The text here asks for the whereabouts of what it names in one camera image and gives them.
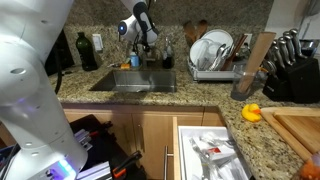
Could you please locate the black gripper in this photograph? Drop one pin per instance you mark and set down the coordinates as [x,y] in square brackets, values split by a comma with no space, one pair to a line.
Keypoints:
[146,47]

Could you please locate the chrome arched kitchen faucet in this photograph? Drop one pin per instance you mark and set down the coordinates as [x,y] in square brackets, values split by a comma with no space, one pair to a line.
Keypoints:
[144,59]

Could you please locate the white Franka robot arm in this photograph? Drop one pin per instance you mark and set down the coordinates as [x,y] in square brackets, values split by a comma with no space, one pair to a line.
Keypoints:
[26,100]

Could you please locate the soap bottle blue label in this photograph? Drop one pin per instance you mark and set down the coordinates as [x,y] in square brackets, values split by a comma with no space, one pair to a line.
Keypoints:
[134,60]

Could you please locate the dark liquid dispenser bottle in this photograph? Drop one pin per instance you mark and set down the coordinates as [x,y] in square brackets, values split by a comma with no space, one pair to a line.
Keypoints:
[168,56]

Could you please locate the orange sponge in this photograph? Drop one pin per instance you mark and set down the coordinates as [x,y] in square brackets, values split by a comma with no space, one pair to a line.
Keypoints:
[125,66]

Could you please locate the stainless steel sink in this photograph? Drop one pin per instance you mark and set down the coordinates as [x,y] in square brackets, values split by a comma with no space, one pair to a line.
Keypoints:
[140,81]

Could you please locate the wooden spoon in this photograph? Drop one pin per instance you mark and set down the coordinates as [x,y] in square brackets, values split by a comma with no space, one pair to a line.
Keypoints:
[201,28]
[189,33]

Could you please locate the white bowl plate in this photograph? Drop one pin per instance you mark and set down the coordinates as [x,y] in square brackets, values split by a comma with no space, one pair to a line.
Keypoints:
[200,50]

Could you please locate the dark green glass bottle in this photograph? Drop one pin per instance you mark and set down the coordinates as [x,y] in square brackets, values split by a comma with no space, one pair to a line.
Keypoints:
[86,53]

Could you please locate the steel ladle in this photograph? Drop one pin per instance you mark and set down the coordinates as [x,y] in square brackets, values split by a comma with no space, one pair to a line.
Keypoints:
[218,56]

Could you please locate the grey dish rack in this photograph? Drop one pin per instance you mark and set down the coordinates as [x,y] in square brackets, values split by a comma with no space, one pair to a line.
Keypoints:
[213,76]

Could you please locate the large white plate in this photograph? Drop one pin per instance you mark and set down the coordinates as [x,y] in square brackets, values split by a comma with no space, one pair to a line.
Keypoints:
[220,36]

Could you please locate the black countertop appliance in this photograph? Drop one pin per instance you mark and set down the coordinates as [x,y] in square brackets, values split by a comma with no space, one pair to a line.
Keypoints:
[66,56]

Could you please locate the brown wooden utensils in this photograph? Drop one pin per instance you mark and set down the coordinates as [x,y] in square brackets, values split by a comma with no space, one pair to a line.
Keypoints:
[235,50]

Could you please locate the wooden cabinet door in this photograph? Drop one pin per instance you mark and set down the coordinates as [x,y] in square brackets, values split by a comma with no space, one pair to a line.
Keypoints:
[155,140]

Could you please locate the wooden drawer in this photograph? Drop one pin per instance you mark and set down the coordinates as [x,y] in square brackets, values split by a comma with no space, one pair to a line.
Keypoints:
[175,146]

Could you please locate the clear plastic container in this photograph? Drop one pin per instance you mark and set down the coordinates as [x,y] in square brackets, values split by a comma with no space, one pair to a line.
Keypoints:
[240,95]

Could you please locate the white cutlery tray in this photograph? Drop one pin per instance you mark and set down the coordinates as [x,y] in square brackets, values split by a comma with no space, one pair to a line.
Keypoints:
[186,150]

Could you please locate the tall wooden board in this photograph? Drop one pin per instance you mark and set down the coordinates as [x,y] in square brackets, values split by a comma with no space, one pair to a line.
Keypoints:
[256,56]

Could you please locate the orange black clamp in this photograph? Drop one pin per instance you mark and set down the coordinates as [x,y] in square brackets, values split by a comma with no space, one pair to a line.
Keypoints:
[126,161]

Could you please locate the steel fork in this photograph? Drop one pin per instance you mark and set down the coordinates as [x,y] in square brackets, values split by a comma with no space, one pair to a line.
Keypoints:
[200,153]

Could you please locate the yellow rubber duck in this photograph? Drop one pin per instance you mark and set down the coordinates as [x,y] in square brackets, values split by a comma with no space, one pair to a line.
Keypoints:
[250,112]

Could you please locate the white packet red print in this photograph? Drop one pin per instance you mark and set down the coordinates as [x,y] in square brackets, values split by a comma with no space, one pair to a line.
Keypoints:
[216,150]

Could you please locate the grey aluminium profiles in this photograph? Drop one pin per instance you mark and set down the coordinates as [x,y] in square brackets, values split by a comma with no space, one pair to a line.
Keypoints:
[96,170]

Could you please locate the large wooden cutting board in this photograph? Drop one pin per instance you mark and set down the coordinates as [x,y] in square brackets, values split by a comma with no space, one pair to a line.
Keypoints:
[276,130]

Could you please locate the large black knife block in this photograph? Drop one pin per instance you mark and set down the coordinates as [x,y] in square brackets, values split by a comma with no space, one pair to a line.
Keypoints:
[303,80]

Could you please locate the steel container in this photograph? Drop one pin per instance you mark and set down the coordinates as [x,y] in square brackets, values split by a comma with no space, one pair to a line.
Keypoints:
[308,48]

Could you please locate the small wooden cutting board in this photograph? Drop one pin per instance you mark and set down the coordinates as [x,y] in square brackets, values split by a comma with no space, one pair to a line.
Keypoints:
[303,130]

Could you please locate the orange round object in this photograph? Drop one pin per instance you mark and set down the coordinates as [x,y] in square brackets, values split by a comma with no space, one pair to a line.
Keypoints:
[310,168]

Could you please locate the white wall outlet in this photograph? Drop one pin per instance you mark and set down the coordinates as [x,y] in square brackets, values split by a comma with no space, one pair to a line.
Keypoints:
[248,39]
[97,42]

